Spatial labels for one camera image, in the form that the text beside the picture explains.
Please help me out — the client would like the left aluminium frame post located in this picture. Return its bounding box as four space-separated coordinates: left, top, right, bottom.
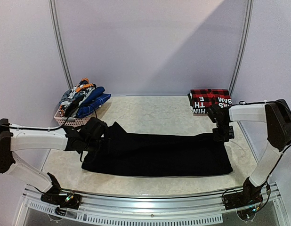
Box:
48 0 73 88

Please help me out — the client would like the aluminium front rail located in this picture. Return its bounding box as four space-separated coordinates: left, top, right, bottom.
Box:
15 183 289 226

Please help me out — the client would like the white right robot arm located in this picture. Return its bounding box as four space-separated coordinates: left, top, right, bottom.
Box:
207 99 291 205

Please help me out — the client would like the camouflage orange garment pile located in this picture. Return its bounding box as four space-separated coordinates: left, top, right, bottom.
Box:
58 78 97 117

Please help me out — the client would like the blue plaid garment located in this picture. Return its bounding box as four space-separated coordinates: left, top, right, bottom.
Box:
75 87 111 118

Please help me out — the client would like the aluminium frame post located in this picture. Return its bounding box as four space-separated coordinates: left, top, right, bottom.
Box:
228 0 254 96
48 0 73 88

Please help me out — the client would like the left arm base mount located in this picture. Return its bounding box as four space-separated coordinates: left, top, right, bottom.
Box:
40 187 82 210

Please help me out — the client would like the black t-shirt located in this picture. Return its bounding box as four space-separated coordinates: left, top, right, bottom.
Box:
81 122 233 177

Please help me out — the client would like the red black plaid shirt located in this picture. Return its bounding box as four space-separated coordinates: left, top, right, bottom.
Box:
187 89 233 114

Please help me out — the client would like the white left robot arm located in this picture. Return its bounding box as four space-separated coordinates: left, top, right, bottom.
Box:
0 117 107 204

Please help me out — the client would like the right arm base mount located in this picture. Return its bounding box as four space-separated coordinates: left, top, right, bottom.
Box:
221 189 271 213

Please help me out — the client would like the right aluminium frame post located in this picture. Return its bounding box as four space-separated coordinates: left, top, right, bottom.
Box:
228 0 254 96

